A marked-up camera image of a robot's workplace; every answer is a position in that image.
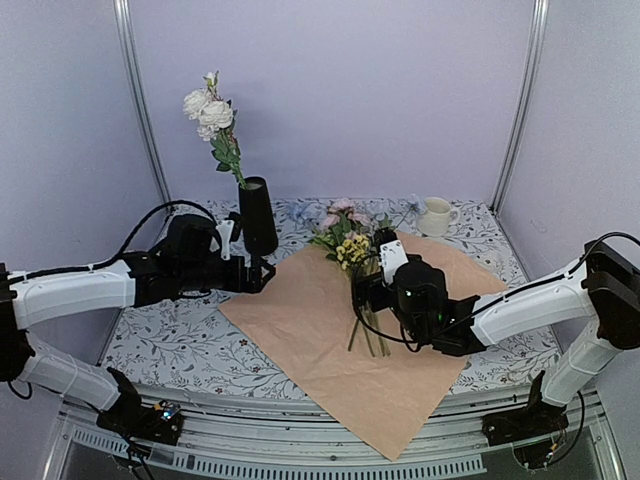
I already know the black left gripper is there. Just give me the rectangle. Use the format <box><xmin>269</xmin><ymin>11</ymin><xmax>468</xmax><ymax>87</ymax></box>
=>
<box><xmin>178</xmin><ymin>254</ymin><xmax>276</xmax><ymax>293</ymax></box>

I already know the peach wrapping paper sheet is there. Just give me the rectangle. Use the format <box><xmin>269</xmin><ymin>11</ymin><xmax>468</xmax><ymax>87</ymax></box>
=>
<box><xmin>217</xmin><ymin>230</ymin><xmax>509</xmax><ymax>462</ymax></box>

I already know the green paper flower bouquet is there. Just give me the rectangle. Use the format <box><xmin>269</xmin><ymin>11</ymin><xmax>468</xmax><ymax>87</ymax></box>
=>
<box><xmin>289</xmin><ymin>198</ymin><xmax>421</xmax><ymax>358</ymax></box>

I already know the white rose stem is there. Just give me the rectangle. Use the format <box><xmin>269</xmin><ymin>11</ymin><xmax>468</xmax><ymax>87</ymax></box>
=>
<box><xmin>182</xmin><ymin>71</ymin><xmax>248</xmax><ymax>190</ymax></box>

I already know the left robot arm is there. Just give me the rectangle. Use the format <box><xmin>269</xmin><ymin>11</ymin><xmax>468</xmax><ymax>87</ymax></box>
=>
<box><xmin>1</xmin><ymin>214</ymin><xmax>278</xmax><ymax>434</ymax></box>

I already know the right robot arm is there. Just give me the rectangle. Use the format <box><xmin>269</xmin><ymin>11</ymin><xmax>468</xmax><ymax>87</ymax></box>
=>
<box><xmin>351</xmin><ymin>238</ymin><xmax>639</xmax><ymax>436</ymax></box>

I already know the black tall vase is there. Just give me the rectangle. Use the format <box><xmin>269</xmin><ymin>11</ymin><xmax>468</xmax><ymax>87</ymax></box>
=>
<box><xmin>238</xmin><ymin>176</ymin><xmax>278</xmax><ymax>257</ymax></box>

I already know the cream ceramic mug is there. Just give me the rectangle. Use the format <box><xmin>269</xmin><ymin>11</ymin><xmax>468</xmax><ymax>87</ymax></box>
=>
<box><xmin>416</xmin><ymin>197</ymin><xmax>460</xmax><ymax>237</ymax></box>

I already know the floral patterned table mat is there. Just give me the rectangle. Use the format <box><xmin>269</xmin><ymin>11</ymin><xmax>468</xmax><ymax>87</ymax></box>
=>
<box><xmin>101</xmin><ymin>197</ymin><xmax>561</xmax><ymax>400</ymax></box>

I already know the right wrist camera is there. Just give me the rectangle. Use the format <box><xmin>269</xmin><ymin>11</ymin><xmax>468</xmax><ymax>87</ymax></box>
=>
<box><xmin>373</xmin><ymin>228</ymin><xmax>408</xmax><ymax>286</ymax></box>

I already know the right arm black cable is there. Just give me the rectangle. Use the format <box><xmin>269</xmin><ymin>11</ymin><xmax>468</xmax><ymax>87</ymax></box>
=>
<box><xmin>349</xmin><ymin>249</ymin><xmax>481</xmax><ymax>352</ymax></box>

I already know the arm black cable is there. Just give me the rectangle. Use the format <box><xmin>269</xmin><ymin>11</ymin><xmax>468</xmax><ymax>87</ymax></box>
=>
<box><xmin>349</xmin><ymin>249</ymin><xmax>481</xmax><ymax>352</ymax></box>
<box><xmin>9</xmin><ymin>199</ymin><xmax>221</xmax><ymax>281</ymax></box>

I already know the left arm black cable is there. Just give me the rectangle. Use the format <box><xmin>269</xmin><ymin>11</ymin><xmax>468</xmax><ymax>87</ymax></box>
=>
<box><xmin>9</xmin><ymin>199</ymin><xmax>221</xmax><ymax>281</ymax></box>

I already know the aluminium frame rail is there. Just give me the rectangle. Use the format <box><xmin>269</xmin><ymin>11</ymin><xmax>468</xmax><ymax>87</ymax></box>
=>
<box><xmin>44</xmin><ymin>387</ymin><xmax>629</xmax><ymax>479</ymax></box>

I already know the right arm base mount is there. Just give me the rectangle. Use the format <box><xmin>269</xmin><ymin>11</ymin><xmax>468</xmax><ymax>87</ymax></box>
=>
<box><xmin>481</xmin><ymin>371</ymin><xmax>586</xmax><ymax>471</ymax></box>

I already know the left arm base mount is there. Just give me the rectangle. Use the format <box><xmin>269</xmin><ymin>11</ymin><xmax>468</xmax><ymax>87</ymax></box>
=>
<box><xmin>96</xmin><ymin>367</ymin><xmax>184</xmax><ymax>446</ymax></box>

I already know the left aluminium post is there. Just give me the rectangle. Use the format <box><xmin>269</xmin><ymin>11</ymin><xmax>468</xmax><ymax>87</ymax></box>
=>
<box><xmin>113</xmin><ymin>0</ymin><xmax>172</xmax><ymax>202</ymax></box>

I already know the aluminium post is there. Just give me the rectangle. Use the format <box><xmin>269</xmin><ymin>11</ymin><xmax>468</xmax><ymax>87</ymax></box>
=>
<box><xmin>490</xmin><ymin>0</ymin><xmax>549</xmax><ymax>217</ymax></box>
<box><xmin>113</xmin><ymin>0</ymin><xmax>172</xmax><ymax>202</ymax></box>

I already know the right aluminium post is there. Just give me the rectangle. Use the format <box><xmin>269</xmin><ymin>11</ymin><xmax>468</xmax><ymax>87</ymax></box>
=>
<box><xmin>490</xmin><ymin>0</ymin><xmax>549</xmax><ymax>217</ymax></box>

